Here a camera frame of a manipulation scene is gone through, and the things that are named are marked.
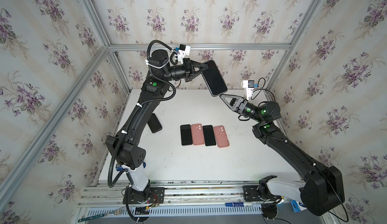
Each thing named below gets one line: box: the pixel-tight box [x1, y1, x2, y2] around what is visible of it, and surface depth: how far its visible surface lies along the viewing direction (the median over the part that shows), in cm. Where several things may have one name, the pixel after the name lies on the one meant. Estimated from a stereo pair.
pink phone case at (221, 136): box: [213, 125, 230, 148], surface depth 95 cm
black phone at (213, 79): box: [201, 59, 228, 97], surface depth 61 cm
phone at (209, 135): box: [202, 125, 217, 147], surface depth 95 cm
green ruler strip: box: [77, 213, 106, 222], surface depth 69 cm
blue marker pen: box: [224, 201, 253, 208], surface depth 71 cm
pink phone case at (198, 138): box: [190, 123, 205, 146], surface depth 97 cm
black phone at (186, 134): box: [179, 124, 193, 146], surface depth 95 cm
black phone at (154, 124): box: [147, 113, 163, 134], surface depth 98 cm
